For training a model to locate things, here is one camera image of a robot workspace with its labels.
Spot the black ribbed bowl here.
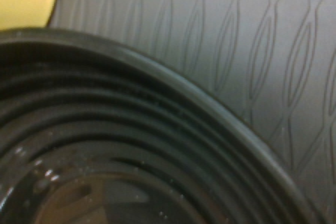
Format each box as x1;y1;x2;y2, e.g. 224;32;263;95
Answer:
0;29;328;224

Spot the white two-tier lazy Susan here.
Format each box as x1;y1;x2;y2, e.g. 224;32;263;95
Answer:
49;0;336;224

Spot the green yellow-lidded canister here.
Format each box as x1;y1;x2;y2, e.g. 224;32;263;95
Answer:
0;0;56;30

